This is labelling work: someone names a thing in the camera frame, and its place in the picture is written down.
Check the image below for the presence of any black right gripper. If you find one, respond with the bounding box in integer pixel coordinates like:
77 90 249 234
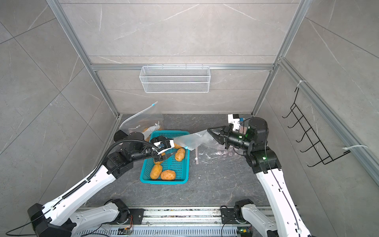
209 125 254 153

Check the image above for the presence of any clear zipper bag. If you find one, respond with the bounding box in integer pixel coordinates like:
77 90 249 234
119 102 164 141
173 130 221 151

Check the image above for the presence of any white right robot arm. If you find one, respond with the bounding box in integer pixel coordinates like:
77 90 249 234
207 117 311 237

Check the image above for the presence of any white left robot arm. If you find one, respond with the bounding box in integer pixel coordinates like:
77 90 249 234
28 132 175 237

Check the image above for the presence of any pink dotted clear bag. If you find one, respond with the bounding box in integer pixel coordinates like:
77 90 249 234
193 145 237 165

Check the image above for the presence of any smooth brown potato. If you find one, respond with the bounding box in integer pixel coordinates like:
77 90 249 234
175 148 186 162

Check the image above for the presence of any teal plastic basket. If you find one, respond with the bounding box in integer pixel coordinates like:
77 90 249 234
140 130 190 185

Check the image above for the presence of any wrinkled brown potato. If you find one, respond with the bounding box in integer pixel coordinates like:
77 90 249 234
160 170 176 181

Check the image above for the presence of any plush doll pink black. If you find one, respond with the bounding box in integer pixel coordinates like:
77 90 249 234
114 130 128 142

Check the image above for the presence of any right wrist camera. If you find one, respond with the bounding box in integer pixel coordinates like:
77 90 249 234
228 114 243 131

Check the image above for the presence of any white wire mesh shelf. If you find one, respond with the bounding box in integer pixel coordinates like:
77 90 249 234
139 66 211 93

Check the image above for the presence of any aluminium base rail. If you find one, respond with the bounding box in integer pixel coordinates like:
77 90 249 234
69 205 306 237

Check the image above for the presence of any black corrugated cable hose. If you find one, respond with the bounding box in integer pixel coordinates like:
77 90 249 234
60 138 159 200

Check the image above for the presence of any black wire hook rack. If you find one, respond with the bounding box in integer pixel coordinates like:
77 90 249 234
282 88 351 167

